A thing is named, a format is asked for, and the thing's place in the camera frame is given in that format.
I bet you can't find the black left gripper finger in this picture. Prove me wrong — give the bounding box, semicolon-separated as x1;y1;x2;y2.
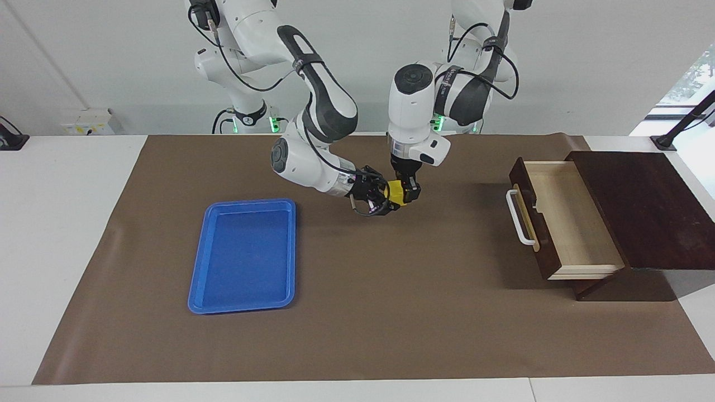
402;176;423;205

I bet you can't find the white wall socket box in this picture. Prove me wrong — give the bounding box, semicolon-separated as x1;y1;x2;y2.
59;108;127;136

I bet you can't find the brown table mat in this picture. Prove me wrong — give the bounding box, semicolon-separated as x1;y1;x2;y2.
32;133;715;386

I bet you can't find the yellow cube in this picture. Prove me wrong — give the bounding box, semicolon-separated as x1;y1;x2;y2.
387;179;412;206

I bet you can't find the dark wooden drawer cabinet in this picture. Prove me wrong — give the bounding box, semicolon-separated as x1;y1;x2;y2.
564;150;715;302

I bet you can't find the blue plastic tray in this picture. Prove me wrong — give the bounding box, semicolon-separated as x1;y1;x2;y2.
188;199;297;315

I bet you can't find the black desk clamp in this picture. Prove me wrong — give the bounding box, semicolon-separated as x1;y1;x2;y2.
0;116;30;151

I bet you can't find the black right base cable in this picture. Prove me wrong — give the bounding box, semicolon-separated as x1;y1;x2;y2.
211;108;236;135

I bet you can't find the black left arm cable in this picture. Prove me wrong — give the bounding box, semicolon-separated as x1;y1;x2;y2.
447;10;521;102

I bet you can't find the black angled stand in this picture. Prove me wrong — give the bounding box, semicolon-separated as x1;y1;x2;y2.
650;89;715;152

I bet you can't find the dark wooden drawer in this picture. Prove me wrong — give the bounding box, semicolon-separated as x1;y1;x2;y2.
506;157;626;281

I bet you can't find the white drawer handle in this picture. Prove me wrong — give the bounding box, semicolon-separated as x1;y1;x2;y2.
506;189;538;247

